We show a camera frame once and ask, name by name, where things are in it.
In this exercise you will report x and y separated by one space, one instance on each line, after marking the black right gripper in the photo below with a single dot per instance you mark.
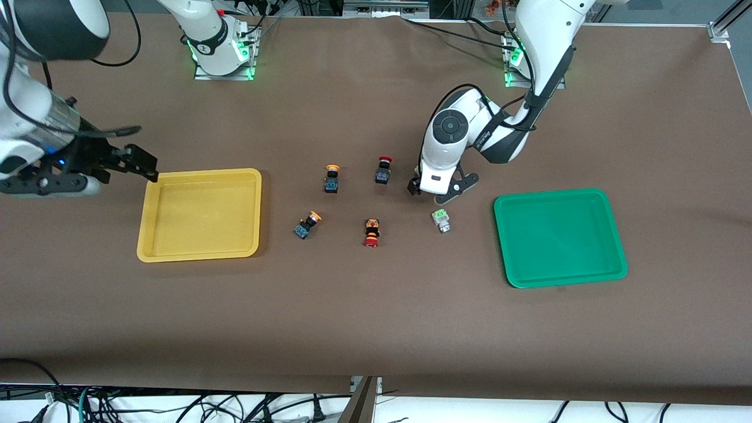
86 155

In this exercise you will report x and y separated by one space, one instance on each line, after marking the green push button switch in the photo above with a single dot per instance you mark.
440 218

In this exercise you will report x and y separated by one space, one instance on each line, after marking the yellow mushroom push button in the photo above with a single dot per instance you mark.
331 183
304 228

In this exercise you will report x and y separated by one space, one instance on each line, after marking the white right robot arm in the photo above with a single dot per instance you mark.
205 35

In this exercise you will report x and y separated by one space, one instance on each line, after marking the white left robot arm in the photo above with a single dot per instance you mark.
546 35

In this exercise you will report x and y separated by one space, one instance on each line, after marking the red button with blue base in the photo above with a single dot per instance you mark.
383 174

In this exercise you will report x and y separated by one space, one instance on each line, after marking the red button with orange label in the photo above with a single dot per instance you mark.
371 232

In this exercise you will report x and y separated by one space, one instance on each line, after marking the yellow plastic tray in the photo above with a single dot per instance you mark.
200 217

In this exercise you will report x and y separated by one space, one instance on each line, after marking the green plastic tray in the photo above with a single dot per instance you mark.
558 235

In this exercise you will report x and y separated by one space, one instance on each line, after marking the brown table mat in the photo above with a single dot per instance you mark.
376 329

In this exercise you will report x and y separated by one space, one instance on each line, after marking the black power plug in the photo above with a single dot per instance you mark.
318 414

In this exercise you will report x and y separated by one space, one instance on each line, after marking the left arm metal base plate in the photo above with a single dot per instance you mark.
514 82

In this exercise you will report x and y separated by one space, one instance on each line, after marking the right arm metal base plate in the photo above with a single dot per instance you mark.
235 75

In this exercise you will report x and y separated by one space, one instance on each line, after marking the metal table post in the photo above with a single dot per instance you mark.
361 405

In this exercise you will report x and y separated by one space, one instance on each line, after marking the aluminium corner bracket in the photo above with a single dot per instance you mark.
719 32

